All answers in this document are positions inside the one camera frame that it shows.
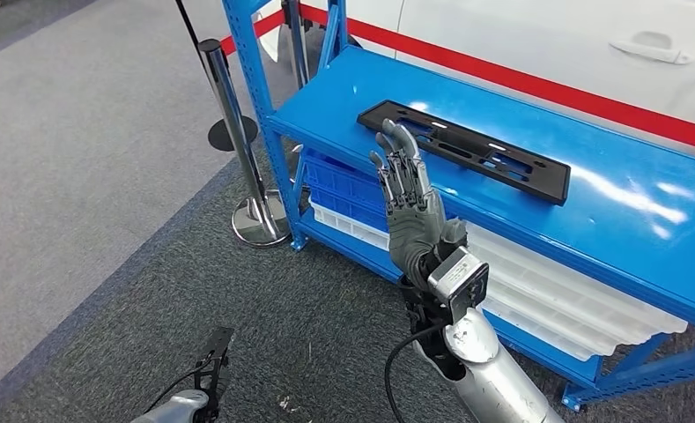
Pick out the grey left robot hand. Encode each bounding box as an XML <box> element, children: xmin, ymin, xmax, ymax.
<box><xmin>192</xmin><ymin>372</ymin><xmax>232</xmax><ymax>423</ymax></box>

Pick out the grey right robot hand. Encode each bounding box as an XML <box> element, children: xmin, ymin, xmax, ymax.
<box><xmin>369</xmin><ymin>118</ymin><xmax>469</xmax><ymax>292</ymax></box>

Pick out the long black slotted plastic part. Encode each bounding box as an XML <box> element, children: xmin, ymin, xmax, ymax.
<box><xmin>357</xmin><ymin>100</ymin><xmax>573</xmax><ymax>206</ymax></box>

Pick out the blue metal shelf rack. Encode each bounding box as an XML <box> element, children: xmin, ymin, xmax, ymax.
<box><xmin>221</xmin><ymin>0</ymin><xmax>695</xmax><ymax>412</ymax></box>

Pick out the white plastic crate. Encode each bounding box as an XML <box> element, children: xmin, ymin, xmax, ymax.
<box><xmin>466</xmin><ymin>224</ymin><xmax>690</xmax><ymax>346</ymax></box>
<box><xmin>310</xmin><ymin>198</ymin><xmax>393</xmax><ymax>252</ymax></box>
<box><xmin>479</xmin><ymin>279</ymin><xmax>646</xmax><ymax>355</ymax></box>
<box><xmin>482</xmin><ymin>297</ymin><xmax>606</xmax><ymax>363</ymax></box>

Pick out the blue plastic crate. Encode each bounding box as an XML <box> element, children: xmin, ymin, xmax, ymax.
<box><xmin>303</xmin><ymin>149</ymin><xmax>390</xmax><ymax>215</ymax></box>
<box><xmin>308</xmin><ymin>186</ymin><xmax>391</xmax><ymax>234</ymax></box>

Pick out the white car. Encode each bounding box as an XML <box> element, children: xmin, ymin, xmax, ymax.
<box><xmin>259</xmin><ymin>0</ymin><xmax>695</xmax><ymax>166</ymax></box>

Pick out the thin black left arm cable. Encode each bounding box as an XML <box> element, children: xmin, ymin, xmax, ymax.
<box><xmin>143</xmin><ymin>356</ymin><xmax>214</xmax><ymax>413</ymax></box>

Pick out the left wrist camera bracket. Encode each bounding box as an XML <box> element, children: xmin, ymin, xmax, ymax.
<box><xmin>196</xmin><ymin>326</ymin><xmax>235</xmax><ymax>382</ymax></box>

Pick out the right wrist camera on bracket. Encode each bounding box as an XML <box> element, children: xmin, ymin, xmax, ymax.
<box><xmin>427</xmin><ymin>246</ymin><xmax>491</xmax><ymax>326</ymax></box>

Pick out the black stanchion post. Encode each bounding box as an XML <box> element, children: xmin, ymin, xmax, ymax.
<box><xmin>174</xmin><ymin>0</ymin><xmax>260</xmax><ymax>153</ymax></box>

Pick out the chrome stanchion post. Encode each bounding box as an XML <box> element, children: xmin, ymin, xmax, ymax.
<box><xmin>197</xmin><ymin>38</ymin><xmax>292</xmax><ymax>248</ymax></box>
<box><xmin>281</xmin><ymin>0</ymin><xmax>312</xmax><ymax>194</ymax></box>

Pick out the white car door handle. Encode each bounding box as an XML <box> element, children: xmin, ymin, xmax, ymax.
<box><xmin>608</xmin><ymin>32</ymin><xmax>692</xmax><ymax>66</ymax></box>

